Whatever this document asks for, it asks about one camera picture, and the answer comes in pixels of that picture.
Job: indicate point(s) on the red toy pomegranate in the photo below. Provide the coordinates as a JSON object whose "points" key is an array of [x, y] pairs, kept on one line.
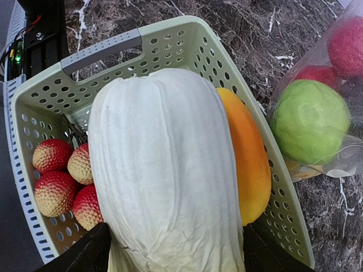
{"points": [[345, 48]]}

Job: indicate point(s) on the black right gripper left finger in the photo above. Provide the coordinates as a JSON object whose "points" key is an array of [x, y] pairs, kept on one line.
{"points": [[90, 253]]}

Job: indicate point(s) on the pale green plastic basket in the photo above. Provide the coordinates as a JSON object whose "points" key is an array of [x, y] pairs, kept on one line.
{"points": [[44, 104]]}

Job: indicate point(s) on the clear dotted zip top bag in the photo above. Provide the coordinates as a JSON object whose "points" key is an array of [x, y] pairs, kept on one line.
{"points": [[348, 161]]}

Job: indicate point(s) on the red toy bell pepper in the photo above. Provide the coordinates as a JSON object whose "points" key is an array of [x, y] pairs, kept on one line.
{"points": [[321, 73]]}

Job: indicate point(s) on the toy lychee fruit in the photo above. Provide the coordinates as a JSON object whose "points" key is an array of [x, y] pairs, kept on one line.
{"points": [[86, 208], [79, 166], [54, 193], [51, 155]]}

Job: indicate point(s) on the toy napa cabbage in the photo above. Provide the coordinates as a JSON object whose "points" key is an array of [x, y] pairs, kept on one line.
{"points": [[165, 174]]}

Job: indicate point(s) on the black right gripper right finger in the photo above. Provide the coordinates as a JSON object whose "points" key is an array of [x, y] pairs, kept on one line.
{"points": [[262, 254]]}

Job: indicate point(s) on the orange yellow toy mango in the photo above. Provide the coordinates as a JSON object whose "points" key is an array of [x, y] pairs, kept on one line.
{"points": [[253, 170]]}

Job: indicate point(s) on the green toy apple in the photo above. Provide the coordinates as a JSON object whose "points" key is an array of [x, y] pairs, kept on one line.
{"points": [[310, 122]]}

